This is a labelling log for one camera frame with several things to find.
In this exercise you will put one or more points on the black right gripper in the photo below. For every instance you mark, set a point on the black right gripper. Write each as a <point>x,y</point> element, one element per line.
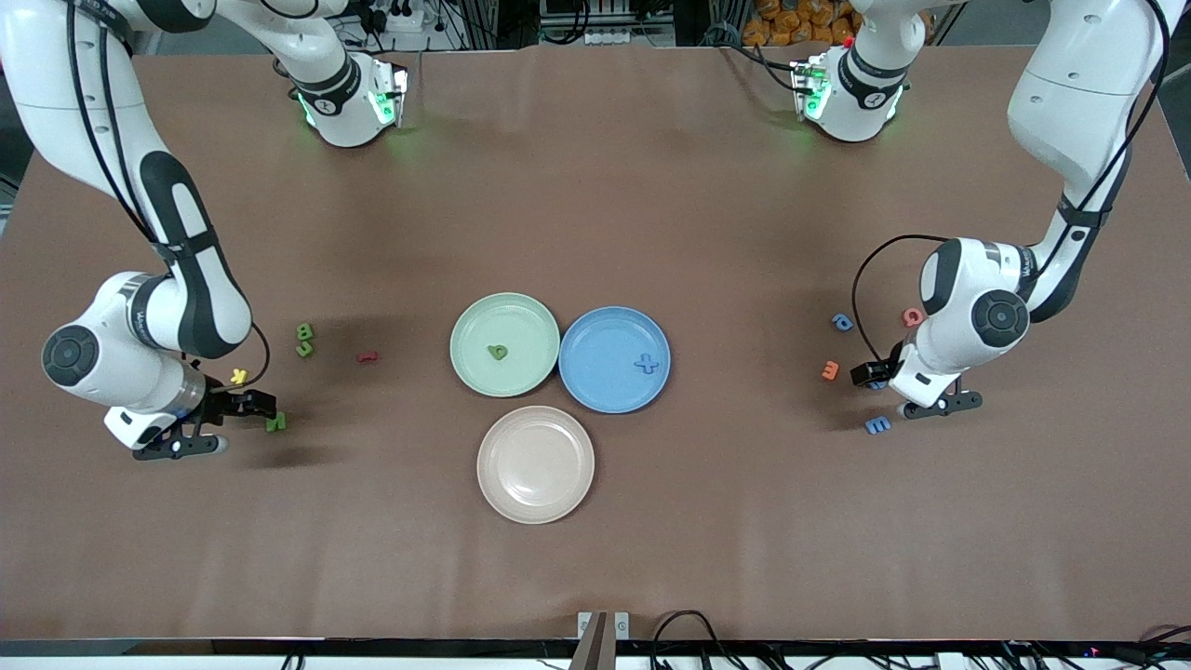
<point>226,405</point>

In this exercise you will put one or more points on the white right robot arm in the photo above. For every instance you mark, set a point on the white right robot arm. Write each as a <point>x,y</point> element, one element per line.
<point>33,102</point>

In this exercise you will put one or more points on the green foam letter B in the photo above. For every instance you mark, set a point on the green foam letter B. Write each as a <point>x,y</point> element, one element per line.
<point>304,330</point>

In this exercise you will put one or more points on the pink foam letter Q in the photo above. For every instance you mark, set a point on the pink foam letter Q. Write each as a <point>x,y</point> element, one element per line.
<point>913,317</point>

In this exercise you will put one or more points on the white power strip with plugs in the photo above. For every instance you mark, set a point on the white power strip with plugs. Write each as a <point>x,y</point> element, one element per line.
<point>409,20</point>

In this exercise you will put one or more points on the green foam letter N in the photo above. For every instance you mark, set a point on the green foam letter N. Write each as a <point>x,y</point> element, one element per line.
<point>276,422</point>

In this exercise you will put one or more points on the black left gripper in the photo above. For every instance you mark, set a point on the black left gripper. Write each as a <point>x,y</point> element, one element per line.
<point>876,373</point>

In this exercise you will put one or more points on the blue foam letter E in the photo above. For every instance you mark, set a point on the blue foam letter E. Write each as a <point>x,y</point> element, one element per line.
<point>877,425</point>

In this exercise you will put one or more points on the pile of orange objects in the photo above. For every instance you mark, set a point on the pile of orange objects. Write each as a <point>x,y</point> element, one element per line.
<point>791,23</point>

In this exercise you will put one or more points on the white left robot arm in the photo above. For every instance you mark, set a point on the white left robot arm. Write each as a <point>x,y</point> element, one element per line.
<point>1070,93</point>

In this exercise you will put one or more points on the brown table cover sheet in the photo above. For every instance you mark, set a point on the brown table cover sheet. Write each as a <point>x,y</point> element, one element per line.
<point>595,186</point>

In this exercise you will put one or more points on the blue plate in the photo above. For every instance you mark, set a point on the blue plate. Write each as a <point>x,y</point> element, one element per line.
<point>605,344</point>

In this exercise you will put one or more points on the small white power strip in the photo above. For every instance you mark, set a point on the small white power strip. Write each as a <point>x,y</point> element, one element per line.
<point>609,37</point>

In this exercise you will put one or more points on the light green plate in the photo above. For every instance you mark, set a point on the light green plate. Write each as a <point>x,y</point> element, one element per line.
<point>521,321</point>

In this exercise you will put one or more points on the blue foam letter g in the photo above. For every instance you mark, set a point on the blue foam letter g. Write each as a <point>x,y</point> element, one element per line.
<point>842,322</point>

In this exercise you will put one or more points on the white table edge rail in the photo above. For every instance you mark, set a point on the white table edge rail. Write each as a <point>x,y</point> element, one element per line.
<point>140,664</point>

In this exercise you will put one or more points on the orange foam letter E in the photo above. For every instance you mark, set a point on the orange foam letter E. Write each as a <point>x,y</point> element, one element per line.
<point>830,370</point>

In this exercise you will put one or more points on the beige plate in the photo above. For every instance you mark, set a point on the beige plate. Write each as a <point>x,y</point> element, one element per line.
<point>535,465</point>

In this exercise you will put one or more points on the blue foam plus sign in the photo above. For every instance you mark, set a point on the blue foam plus sign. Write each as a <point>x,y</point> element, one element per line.
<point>647,363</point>

